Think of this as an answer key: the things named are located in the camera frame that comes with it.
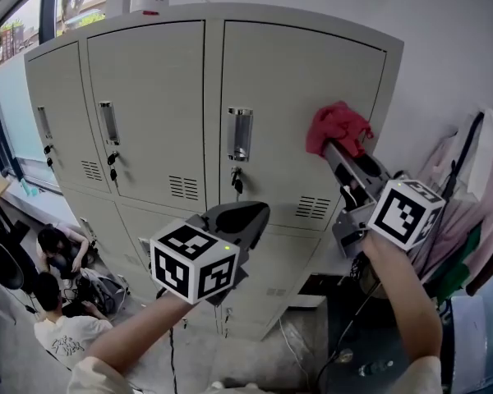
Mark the green hanging garment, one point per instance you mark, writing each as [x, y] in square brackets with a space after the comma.
[464, 269]

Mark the person's cream shirt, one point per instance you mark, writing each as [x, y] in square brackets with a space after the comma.
[423, 378]

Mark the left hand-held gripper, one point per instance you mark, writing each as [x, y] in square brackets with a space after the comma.
[189, 269]

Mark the set of black locker keys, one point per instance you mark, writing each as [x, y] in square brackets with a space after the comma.
[238, 186]

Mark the clear plastic cup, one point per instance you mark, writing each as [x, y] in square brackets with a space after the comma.
[346, 356]

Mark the person's right white shoe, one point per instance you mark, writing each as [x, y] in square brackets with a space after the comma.
[252, 385]

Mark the small red flat item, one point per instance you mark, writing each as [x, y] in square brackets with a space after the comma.
[150, 13]

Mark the person's left forearm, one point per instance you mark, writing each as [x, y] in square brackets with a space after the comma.
[139, 326]

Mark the black olive backpack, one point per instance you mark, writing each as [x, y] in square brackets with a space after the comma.
[369, 281]

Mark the white and black appliance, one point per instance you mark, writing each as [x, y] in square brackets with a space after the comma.
[107, 290]

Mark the white hanging garment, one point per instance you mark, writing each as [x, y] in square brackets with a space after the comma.
[487, 154]

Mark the beige metal locker cabinet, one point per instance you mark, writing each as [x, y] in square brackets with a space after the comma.
[148, 97]

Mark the dark box with white front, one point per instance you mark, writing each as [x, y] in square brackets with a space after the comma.
[308, 302]

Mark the blue grey metal bin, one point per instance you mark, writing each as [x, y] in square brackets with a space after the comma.
[472, 343]

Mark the teal plastic object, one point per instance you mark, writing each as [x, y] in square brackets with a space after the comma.
[29, 188]

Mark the clear plastic bottle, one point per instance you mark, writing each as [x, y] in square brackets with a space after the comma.
[376, 369]

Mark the grey metal locker door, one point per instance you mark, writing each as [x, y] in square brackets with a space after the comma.
[279, 76]

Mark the person's left white shoe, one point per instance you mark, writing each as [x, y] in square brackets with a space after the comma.
[217, 385]

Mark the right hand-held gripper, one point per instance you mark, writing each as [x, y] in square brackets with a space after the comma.
[402, 216]

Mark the dark framed glass window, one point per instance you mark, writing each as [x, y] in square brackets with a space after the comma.
[12, 117]

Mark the person's white shoe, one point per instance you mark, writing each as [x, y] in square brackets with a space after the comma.
[252, 385]
[217, 385]

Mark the person's right forearm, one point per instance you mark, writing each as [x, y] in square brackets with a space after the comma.
[402, 302]

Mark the red wiping cloth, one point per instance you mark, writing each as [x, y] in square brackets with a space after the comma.
[333, 125]

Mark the clear plastic sheet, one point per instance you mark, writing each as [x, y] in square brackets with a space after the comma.
[308, 343]

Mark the black office chair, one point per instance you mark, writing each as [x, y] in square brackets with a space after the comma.
[4, 269]

